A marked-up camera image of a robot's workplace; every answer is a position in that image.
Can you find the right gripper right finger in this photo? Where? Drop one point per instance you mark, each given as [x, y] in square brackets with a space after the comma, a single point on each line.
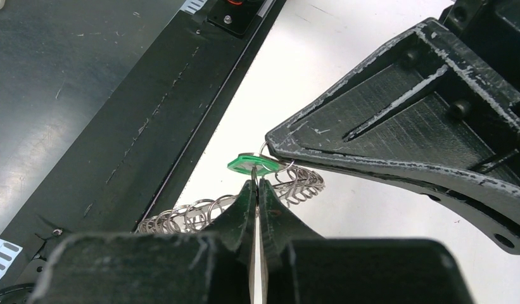
[304, 267]

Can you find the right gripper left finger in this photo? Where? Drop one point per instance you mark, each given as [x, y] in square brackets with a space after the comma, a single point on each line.
[207, 267]

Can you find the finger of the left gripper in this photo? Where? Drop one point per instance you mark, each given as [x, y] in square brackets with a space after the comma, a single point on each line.
[489, 204]

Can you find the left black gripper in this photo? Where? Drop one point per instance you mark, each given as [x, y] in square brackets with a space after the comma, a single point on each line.
[426, 96]

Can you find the green plastic key tag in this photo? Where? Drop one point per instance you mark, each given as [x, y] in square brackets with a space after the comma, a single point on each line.
[246, 163]

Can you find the silver key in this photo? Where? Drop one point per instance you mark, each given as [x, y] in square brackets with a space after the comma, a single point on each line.
[254, 177]

